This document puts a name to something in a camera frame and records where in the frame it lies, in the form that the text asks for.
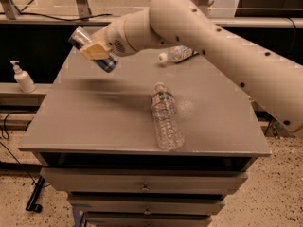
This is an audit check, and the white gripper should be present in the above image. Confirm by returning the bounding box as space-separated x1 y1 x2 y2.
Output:
80 17 137 61

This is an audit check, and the blue silver redbull can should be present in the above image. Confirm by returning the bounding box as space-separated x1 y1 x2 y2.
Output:
68 26 118 73

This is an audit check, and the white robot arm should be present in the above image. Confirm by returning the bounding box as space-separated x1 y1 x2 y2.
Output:
80 0 303 137

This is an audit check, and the white labelled plastic bottle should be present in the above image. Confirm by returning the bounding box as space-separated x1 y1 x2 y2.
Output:
158 45 197 63

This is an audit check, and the white pump dispenser bottle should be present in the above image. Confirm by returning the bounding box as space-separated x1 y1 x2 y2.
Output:
10 61 36 93

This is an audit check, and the grey drawer cabinet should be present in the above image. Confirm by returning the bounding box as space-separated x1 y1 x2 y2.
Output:
21 50 270 227

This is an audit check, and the clear crumpled water bottle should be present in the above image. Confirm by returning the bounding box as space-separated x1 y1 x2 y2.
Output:
151 82 185 151

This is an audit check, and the black floor stand foot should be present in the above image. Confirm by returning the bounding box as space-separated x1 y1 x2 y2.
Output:
26 176 45 213

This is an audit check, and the black cable on rail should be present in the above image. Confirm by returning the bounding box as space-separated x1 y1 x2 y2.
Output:
0 12 113 22

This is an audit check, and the grey metal window frame rail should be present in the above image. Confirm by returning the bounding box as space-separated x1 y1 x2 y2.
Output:
0 0 303 28

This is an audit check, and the black floor cable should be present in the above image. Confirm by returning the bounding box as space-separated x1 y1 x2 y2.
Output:
0 111 37 186

